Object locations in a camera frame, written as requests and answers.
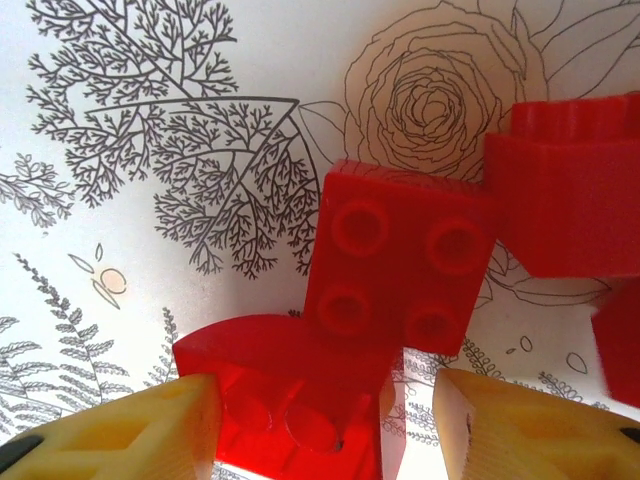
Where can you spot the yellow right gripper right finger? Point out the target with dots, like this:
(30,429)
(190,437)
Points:
(540,440)

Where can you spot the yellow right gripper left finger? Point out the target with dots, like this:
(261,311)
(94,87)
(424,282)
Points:
(100,440)

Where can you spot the red curved lego brick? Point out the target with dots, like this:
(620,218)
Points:
(280,350)

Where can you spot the floral print tablecloth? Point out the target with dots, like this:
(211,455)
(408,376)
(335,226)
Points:
(150,250)

